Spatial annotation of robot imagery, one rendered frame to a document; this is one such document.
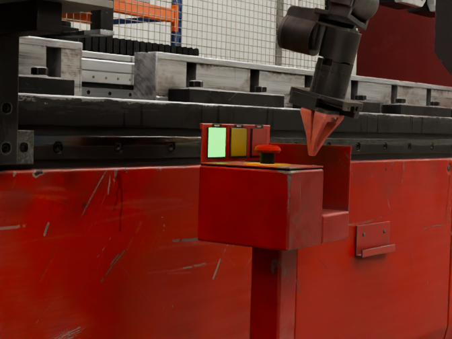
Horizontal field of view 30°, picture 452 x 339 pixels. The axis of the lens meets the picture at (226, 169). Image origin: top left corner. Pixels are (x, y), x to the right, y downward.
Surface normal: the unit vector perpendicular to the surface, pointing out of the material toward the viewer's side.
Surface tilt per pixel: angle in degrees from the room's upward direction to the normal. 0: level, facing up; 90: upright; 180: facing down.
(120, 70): 90
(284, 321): 90
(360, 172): 90
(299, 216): 90
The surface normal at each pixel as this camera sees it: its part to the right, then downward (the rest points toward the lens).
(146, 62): -0.65, 0.02
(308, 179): 0.83, 0.05
